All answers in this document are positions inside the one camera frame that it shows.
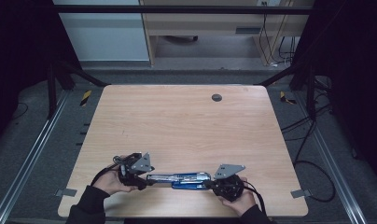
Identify yellow clamp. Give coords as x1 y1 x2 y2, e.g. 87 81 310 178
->
279 91 297 105
79 90 92 107

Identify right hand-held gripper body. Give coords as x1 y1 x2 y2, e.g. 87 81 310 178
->
211 163 247 202

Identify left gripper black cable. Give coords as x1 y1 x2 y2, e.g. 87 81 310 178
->
90 152 138 188

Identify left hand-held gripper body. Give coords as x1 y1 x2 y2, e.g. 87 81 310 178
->
113 151 155 188

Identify yellow clamp left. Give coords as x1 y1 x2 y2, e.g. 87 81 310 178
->
79 90 92 107

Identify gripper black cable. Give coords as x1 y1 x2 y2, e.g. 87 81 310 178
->
244 160 337 217
90 152 138 188

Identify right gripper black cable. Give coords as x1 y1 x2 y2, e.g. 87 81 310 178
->
244 160 337 217

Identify black frame strut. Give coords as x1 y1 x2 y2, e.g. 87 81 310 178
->
46 60 110 119
257 61 317 121

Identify grey tape piece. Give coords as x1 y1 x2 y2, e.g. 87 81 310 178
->
54 188 78 198
290 189 313 200

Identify black horizontal bar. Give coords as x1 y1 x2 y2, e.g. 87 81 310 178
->
52 4 315 15

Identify white cabinet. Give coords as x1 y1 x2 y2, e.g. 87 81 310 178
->
52 0 150 62

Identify blue stapler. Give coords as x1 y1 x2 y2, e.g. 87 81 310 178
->
146 171 213 191

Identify black curtain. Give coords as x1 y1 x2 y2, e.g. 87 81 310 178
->
0 0 82 148
293 0 377 189

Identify thin black floor cable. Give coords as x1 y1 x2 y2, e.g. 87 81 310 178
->
11 102 30 121

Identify hanging black desk cables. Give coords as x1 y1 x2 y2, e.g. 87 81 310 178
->
258 0 299 68

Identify person's right hand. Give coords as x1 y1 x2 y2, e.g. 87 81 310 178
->
218 178 257 217

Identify aluminium floor rail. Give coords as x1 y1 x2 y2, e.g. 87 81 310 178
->
0 90 70 224
293 92 369 224

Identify person's left hand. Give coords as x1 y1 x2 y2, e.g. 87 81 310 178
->
92 163 138 196

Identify yellow clamp right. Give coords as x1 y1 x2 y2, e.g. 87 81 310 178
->
279 91 297 105

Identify black floor cable bundle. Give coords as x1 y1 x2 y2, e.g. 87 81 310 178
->
280 76 332 164

